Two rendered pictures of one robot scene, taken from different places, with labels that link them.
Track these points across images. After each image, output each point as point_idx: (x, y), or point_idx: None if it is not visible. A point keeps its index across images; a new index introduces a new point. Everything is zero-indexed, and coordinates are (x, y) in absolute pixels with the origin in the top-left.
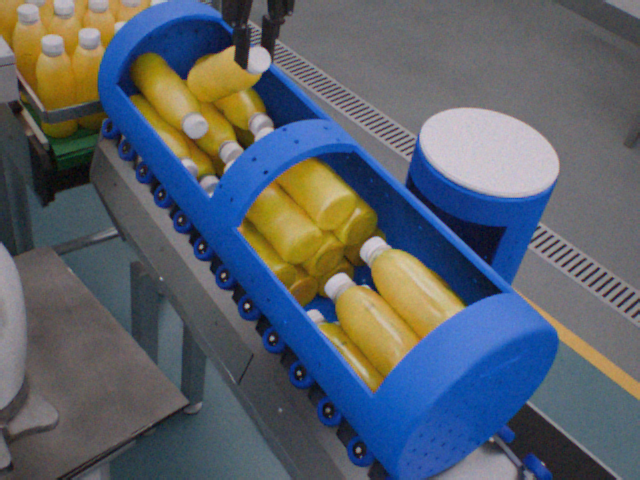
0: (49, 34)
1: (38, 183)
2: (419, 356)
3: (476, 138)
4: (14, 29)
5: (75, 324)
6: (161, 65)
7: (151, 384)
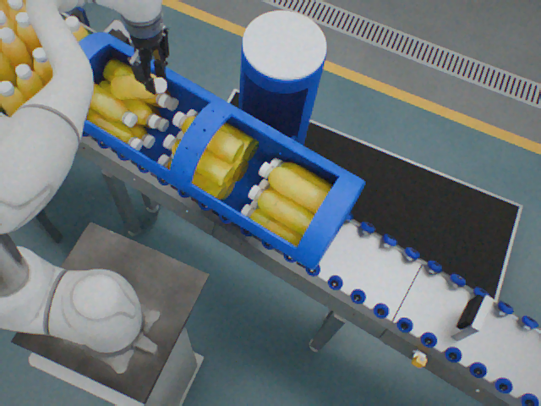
0: None
1: None
2: (313, 229)
3: (275, 39)
4: None
5: (134, 260)
6: None
7: (188, 274)
